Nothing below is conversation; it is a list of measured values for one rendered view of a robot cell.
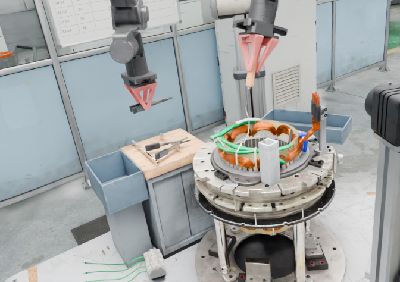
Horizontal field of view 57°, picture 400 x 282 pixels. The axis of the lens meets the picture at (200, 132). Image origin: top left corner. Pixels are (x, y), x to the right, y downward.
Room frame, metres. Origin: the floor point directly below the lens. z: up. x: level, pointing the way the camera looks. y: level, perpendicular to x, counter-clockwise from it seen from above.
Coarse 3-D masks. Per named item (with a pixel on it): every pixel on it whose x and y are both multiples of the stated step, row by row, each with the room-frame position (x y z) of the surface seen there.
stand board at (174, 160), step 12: (168, 132) 1.05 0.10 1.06; (180, 132) 1.04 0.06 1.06; (144, 144) 0.99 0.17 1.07; (180, 144) 0.96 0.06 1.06; (192, 144) 0.94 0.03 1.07; (204, 144) 0.93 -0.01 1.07; (132, 156) 0.92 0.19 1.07; (144, 156) 0.91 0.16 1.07; (168, 156) 0.89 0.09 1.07; (180, 156) 0.88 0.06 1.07; (192, 156) 0.88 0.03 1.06; (144, 168) 0.84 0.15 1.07; (156, 168) 0.83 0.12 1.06; (168, 168) 0.85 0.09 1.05
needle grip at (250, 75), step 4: (256, 60) 0.78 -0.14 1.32; (256, 64) 0.78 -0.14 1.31; (252, 68) 0.77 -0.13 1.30; (248, 72) 0.77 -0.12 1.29; (252, 72) 0.77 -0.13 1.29; (248, 76) 0.77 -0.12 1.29; (252, 76) 0.77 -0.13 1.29; (248, 80) 0.77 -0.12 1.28; (252, 80) 0.77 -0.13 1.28; (248, 84) 0.76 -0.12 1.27; (252, 84) 0.76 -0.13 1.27
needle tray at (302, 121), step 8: (272, 112) 1.12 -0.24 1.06; (280, 112) 1.11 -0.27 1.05; (288, 112) 1.10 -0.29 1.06; (296, 112) 1.08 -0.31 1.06; (304, 112) 1.07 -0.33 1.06; (280, 120) 1.11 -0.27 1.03; (288, 120) 1.10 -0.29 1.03; (296, 120) 1.08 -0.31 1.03; (304, 120) 1.07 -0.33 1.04; (328, 120) 1.02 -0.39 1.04; (336, 120) 1.01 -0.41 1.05; (344, 120) 1.00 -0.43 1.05; (296, 128) 0.98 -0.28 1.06; (304, 128) 0.96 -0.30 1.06; (328, 128) 0.93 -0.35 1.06; (336, 128) 1.00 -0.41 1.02; (344, 128) 0.91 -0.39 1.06; (328, 136) 0.92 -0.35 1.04; (336, 136) 0.91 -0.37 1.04; (344, 136) 0.91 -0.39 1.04
